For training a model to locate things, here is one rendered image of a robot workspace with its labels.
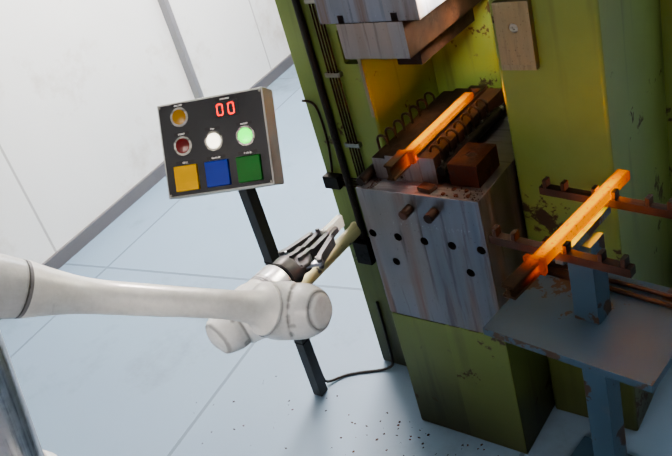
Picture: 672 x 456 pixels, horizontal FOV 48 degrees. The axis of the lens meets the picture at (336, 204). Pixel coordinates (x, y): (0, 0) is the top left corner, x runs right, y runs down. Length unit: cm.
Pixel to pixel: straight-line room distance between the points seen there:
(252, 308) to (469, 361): 104
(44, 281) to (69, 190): 314
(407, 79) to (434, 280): 62
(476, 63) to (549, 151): 50
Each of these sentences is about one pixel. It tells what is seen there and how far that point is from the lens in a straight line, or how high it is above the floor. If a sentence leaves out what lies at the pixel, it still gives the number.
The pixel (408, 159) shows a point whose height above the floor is 99.
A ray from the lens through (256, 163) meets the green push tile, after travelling 218.
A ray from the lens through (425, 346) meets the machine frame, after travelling 238.
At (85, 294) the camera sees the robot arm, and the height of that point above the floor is 125.
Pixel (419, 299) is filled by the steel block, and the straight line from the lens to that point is 225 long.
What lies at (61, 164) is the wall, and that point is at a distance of 445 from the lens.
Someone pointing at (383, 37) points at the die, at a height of 133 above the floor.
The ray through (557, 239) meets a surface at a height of 99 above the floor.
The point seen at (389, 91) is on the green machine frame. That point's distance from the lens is 227.
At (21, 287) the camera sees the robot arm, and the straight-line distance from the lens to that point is 134.
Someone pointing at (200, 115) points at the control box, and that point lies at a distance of 227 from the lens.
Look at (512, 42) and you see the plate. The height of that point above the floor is 126.
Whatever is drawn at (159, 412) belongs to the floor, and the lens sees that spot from 311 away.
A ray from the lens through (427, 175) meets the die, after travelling 203.
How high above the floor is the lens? 190
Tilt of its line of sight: 29 degrees down
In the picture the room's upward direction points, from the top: 17 degrees counter-clockwise
